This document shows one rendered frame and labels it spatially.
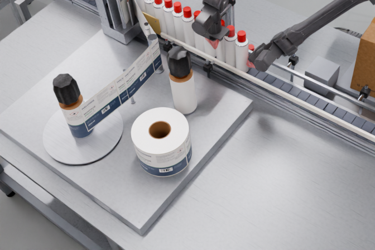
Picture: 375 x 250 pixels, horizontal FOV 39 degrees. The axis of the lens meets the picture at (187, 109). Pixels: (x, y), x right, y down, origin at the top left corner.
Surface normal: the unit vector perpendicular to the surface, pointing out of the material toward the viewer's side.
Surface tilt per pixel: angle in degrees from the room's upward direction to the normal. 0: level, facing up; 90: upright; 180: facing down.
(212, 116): 0
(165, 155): 90
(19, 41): 0
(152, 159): 90
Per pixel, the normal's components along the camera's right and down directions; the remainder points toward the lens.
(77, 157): -0.09, -0.63
